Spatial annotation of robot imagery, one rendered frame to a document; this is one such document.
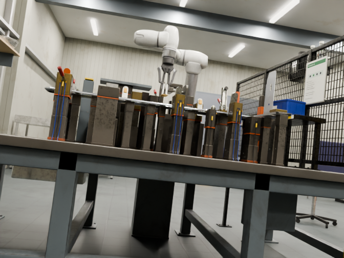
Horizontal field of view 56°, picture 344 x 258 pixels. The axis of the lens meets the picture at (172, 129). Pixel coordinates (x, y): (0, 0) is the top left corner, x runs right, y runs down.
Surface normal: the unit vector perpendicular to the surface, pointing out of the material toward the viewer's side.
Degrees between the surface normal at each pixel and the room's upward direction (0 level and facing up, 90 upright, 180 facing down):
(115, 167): 90
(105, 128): 90
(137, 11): 90
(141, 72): 90
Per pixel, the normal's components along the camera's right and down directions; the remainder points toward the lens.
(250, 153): 0.22, -0.04
